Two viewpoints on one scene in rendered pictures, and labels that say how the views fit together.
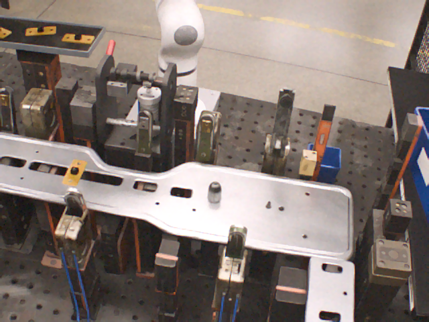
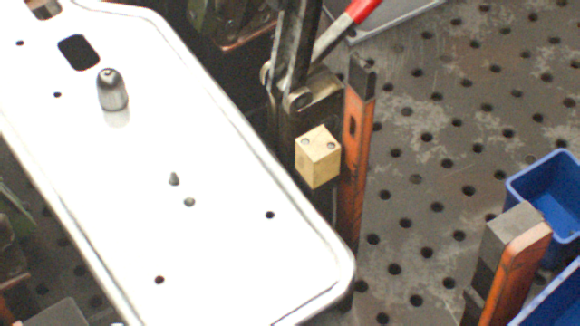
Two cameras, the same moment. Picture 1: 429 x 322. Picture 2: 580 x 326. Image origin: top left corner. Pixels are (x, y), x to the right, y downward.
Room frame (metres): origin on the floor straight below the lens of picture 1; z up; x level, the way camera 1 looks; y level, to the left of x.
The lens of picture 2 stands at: (0.54, -0.65, 1.97)
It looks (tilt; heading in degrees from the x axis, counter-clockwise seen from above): 58 degrees down; 51
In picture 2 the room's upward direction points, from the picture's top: 1 degrees counter-clockwise
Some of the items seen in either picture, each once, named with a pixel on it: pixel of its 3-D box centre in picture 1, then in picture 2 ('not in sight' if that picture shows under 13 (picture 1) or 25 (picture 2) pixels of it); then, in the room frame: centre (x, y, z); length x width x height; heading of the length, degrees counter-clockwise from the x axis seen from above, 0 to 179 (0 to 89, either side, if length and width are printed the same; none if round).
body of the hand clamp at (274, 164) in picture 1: (268, 191); (303, 168); (0.99, -0.14, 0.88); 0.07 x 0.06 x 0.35; 174
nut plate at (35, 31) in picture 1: (40, 29); not in sight; (1.24, 0.53, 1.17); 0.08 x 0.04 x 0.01; 105
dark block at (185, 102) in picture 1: (184, 154); not in sight; (1.07, 0.10, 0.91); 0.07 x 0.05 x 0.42; 174
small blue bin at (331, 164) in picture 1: (322, 166); (555, 212); (1.25, -0.33, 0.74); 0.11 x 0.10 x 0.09; 84
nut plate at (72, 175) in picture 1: (74, 171); not in sight; (0.87, 0.34, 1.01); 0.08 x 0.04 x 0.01; 175
